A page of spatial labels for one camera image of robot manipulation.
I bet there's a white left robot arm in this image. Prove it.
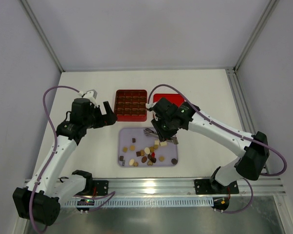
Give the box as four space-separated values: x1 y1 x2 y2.
13 98 117 226

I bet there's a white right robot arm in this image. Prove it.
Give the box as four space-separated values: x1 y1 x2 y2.
146 97 269 193

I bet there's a red chocolate box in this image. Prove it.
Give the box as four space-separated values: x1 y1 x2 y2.
114 89 147 122

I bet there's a white rectangular chocolate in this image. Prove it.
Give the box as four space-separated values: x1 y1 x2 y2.
160 141 167 146

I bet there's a dark round chocolate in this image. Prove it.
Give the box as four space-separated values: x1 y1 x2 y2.
171 158 178 165

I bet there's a brown leaf chocolate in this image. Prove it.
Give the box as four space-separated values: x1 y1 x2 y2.
142 156 147 163

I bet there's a white swirl oval chocolate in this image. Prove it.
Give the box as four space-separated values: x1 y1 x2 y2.
128 159 135 166

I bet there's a tan heart chocolate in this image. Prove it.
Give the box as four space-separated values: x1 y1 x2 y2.
147 160 153 166

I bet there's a red box lid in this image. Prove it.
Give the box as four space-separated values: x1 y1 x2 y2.
153 93 185 107

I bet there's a lilac plastic tray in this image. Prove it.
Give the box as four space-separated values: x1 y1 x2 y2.
117 127 179 168

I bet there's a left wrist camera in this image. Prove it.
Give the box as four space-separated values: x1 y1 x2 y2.
78 89 97 105

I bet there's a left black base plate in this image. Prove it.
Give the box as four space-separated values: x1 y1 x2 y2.
91 180 109 197

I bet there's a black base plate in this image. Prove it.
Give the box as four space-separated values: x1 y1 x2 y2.
91 180 109 197
194 178 239 195

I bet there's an aluminium mounting rail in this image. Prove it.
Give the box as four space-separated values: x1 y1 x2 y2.
23 176 286 197

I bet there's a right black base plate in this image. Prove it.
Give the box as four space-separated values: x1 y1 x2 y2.
194 178 239 195

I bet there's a slotted cable duct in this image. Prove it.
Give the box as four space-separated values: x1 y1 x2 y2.
63 196 214 209

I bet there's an aluminium frame left post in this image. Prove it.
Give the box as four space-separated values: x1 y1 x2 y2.
19 0 65 73

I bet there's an aluminium frame post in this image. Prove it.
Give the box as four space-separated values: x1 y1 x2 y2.
19 0 65 73
225 0 279 75

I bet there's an aluminium frame right post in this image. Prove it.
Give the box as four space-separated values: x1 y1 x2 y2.
225 0 279 75

